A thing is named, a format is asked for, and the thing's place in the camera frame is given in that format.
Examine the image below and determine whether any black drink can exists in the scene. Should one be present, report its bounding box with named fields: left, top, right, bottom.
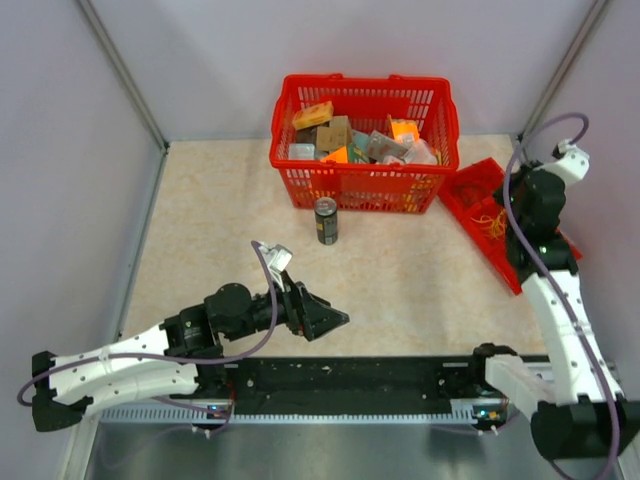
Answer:
left=314, top=197, right=338, bottom=245

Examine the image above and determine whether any orange triangular pack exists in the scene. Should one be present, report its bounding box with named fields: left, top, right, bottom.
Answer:
left=320, top=146, right=349, bottom=164

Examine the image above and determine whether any orange glowing box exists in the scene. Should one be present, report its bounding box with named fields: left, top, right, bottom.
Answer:
left=388, top=116, right=420, bottom=145

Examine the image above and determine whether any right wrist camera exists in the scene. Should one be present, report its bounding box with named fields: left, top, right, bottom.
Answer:
left=546, top=139, right=590, bottom=187

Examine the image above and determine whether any grey printed packet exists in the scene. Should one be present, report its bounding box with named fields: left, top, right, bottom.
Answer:
left=365, top=130, right=408, bottom=162

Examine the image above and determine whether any red plastic shopping basket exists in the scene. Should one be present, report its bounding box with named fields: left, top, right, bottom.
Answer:
left=269, top=73, right=459, bottom=214

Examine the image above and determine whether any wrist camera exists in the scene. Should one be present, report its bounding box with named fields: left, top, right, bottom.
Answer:
left=546, top=139, right=590, bottom=187
left=258, top=242, right=293, bottom=291

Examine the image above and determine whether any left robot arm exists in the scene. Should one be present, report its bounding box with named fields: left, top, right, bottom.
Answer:
left=29, top=282, right=349, bottom=432

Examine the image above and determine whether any red compartment tray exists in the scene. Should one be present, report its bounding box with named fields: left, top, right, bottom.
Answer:
left=437, top=157, right=584, bottom=296

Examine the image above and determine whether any yellow snack box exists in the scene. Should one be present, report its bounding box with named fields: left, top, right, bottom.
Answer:
left=292, top=101, right=334, bottom=130

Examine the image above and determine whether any red wire coil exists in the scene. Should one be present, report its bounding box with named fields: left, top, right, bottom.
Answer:
left=452, top=179, right=489, bottom=206

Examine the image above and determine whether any brown cardboard box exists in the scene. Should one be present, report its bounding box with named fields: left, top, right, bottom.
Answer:
left=315, top=115, right=353, bottom=153

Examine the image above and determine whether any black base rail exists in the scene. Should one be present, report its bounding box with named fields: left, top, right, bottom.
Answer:
left=189, top=355, right=531, bottom=417

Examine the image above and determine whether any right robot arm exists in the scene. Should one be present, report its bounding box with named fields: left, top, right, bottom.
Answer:
left=466, top=167, right=639, bottom=461

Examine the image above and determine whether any yellow wire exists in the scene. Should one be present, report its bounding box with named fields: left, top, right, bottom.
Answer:
left=469, top=207, right=509, bottom=241

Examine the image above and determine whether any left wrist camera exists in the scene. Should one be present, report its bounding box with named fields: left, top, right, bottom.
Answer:
left=258, top=242, right=293, bottom=291

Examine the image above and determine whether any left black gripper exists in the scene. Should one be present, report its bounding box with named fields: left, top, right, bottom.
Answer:
left=225, top=269, right=348, bottom=342

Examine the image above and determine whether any clear plastic pack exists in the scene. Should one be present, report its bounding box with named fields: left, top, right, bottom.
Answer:
left=288, top=143, right=316, bottom=161

